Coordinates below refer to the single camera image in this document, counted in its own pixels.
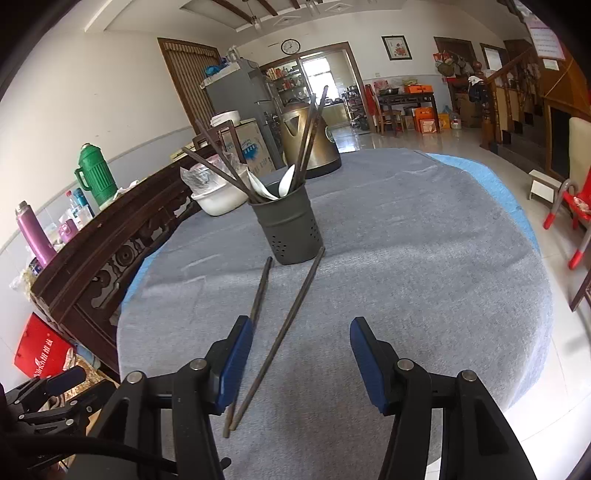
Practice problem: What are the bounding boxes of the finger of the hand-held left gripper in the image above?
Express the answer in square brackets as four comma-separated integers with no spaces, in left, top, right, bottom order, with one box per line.
[18,381,117,428]
[9,367,88,407]

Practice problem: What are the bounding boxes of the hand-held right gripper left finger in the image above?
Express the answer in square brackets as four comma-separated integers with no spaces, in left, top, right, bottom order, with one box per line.
[85,315,254,480]

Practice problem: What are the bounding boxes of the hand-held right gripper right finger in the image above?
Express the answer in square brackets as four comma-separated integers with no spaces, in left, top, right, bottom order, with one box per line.
[349,316,536,480]

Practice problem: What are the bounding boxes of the dark grey utensil holder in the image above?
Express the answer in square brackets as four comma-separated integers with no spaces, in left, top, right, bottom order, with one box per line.
[248,181,324,266]

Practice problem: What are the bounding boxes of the white bowl with plastic wrap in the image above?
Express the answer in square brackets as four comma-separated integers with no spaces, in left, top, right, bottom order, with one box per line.
[181,147,254,203]

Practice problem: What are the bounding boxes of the red cardboard box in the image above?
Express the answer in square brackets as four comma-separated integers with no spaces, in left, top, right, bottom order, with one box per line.
[14,312,75,379]

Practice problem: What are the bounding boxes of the grey table cloth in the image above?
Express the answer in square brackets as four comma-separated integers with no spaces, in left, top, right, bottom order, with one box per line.
[117,148,554,480]

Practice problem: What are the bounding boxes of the carved wooden bench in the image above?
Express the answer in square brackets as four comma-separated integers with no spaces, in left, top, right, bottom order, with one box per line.
[30,138,222,374]

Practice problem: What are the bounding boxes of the purple bottle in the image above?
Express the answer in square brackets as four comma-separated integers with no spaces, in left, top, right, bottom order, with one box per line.
[15,200,57,266]

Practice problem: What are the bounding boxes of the blue bottle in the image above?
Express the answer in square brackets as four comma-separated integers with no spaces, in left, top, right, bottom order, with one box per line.
[71,187,95,217]

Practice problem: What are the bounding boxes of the clear plastic bag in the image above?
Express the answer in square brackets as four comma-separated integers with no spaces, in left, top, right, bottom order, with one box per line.
[180,154,247,197]

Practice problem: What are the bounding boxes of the green thermos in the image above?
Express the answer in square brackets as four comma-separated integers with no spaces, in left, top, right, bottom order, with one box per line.
[74,143,118,209]

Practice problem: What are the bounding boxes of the gold electric kettle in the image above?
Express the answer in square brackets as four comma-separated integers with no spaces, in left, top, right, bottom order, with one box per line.
[280,98,342,178]

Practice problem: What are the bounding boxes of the blue table cloth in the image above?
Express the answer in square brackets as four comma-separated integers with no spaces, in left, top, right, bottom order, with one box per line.
[117,154,542,324]

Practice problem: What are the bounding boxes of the small white stool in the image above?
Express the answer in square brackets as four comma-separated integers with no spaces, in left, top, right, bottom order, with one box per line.
[527,169,565,202]

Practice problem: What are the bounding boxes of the red child chair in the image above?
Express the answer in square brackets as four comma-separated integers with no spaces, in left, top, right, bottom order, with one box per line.
[542,116,591,271]

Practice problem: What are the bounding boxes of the dark wooden side table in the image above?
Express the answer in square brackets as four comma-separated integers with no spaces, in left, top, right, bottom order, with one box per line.
[376,91,439,134]

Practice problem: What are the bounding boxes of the grey refrigerator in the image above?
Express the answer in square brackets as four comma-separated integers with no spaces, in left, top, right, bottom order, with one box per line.
[201,59,282,139]

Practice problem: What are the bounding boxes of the brown wooden door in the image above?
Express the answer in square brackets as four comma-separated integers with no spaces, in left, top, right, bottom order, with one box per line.
[157,38,221,139]

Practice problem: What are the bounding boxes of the wooden stair railing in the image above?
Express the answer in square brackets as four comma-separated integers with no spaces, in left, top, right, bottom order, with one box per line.
[480,46,555,153]

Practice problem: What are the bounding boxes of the framed wall picture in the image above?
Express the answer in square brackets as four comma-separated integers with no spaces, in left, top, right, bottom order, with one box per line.
[381,35,413,62]

